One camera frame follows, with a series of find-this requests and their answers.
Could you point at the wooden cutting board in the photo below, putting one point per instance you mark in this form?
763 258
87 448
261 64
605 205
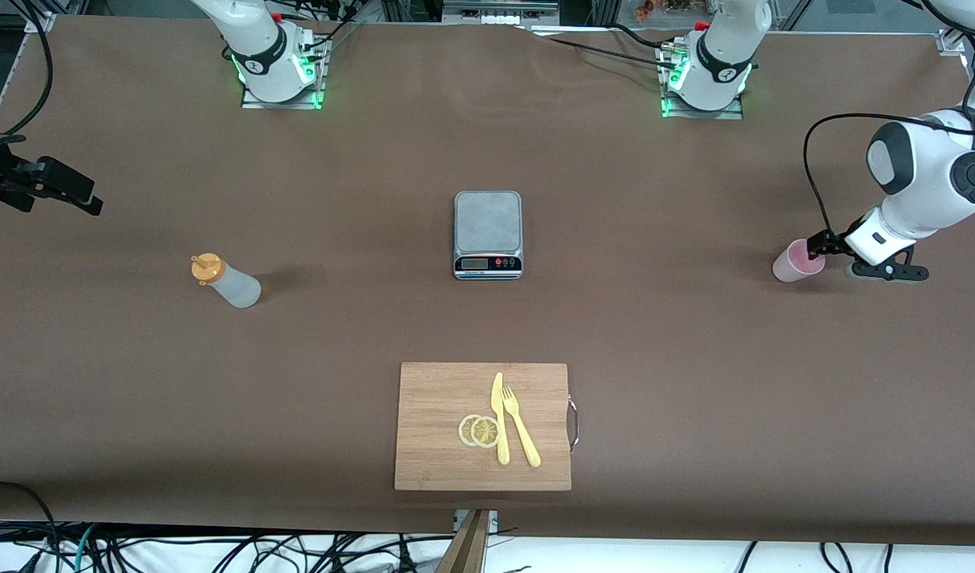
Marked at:
431 414

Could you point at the yellow plastic knife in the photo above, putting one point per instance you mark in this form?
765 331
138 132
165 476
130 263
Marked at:
503 446

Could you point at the lemon slice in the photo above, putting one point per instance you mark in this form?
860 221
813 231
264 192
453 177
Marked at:
485 432
464 430

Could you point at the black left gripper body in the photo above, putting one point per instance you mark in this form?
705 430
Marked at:
828 243

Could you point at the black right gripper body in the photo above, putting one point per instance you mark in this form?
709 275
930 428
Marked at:
1 177

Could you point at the pink plastic cup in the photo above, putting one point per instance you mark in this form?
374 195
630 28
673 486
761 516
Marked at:
789 268

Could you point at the aluminium frame corner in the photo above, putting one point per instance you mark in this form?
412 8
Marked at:
40 20
950 41

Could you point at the wooden post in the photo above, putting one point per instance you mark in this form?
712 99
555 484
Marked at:
467 549

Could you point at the brown table cover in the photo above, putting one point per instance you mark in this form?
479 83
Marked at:
694 318

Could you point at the small metal bracket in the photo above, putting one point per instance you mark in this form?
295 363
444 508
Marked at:
493 521

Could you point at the yellow plastic fork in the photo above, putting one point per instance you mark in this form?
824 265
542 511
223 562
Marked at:
527 446

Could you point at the white power strip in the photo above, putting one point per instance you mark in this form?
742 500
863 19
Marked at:
501 20

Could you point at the clear sauce bottle orange cap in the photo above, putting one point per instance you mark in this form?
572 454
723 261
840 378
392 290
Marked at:
236 288

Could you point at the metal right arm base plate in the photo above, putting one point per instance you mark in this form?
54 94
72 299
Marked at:
296 103

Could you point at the silver digital kitchen scale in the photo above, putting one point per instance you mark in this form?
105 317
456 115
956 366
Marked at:
487 223

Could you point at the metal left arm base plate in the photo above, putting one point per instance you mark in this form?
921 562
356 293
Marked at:
726 114

